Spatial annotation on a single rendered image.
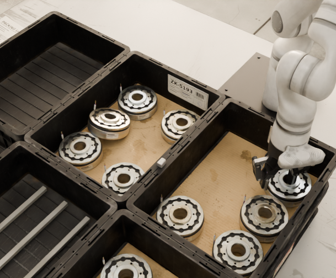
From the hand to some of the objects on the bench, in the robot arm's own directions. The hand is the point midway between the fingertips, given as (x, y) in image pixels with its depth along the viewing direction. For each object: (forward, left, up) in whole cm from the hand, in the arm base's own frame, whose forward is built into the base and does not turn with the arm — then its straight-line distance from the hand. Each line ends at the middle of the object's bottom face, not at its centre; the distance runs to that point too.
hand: (277, 181), depth 113 cm
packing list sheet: (+17, -108, -16) cm, 110 cm away
